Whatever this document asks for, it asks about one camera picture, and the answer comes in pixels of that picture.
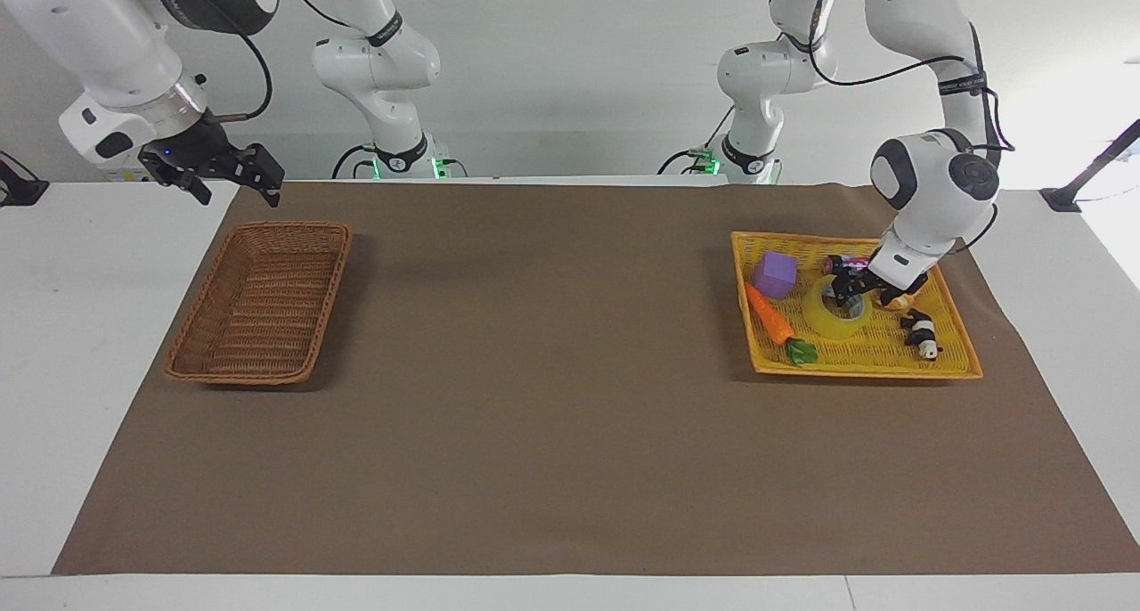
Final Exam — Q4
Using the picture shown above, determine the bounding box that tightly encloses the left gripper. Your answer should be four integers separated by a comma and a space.
822, 254, 929, 316

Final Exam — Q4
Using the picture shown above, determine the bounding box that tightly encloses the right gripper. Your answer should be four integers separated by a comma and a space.
136, 112, 286, 208

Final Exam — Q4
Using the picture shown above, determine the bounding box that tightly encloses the clear yellowish tape roll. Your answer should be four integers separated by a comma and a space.
802, 272, 870, 343

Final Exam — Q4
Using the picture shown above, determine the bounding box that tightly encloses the yellow plastic basket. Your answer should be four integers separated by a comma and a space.
730, 230, 984, 381

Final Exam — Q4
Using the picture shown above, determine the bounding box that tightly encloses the brown wicker basket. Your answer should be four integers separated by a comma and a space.
164, 221, 353, 387

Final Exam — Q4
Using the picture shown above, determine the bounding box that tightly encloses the purple cube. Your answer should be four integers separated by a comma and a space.
753, 252, 798, 300

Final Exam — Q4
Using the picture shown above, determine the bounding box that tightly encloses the orange toy carrot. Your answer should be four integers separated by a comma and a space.
745, 281, 819, 368

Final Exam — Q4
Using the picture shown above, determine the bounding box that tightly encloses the black white toy figure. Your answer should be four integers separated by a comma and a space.
899, 308, 941, 361

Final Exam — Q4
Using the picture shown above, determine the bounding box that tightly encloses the black stand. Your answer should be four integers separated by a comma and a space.
0, 151, 51, 208
1039, 118, 1140, 214

